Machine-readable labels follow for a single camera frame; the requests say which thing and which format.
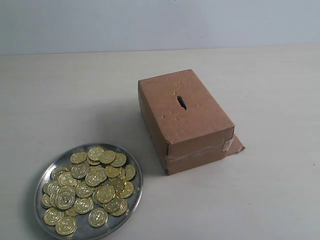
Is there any round steel plate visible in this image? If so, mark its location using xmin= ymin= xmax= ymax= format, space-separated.
xmin=33 ymin=142 xmax=144 ymax=240

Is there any gold coin upper right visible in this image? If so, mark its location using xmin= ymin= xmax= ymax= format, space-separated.
xmin=99 ymin=150 xmax=116 ymax=164

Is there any gold coin top of pile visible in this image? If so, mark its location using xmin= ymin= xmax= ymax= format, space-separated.
xmin=87 ymin=146 xmax=105 ymax=161

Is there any gold coin front bottom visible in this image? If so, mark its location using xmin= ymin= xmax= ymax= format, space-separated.
xmin=55 ymin=216 xmax=78 ymax=236

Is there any gold coin right edge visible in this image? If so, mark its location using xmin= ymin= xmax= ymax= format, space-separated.
xmin=124 ymin=164 xmax=136 ymax=181

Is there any gold coin front left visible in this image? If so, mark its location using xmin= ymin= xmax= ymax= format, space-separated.
xmin=43 ymin=207 xmax=65 ymax=226

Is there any gold coin front centre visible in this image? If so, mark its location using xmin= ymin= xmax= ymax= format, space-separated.
xmin=88 ymin=207 xmax=108 ymax=228

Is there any brown cardboard slotted box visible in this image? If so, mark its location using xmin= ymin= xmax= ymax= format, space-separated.
xmin=137 ymin=69 xmax=245 ymax=175

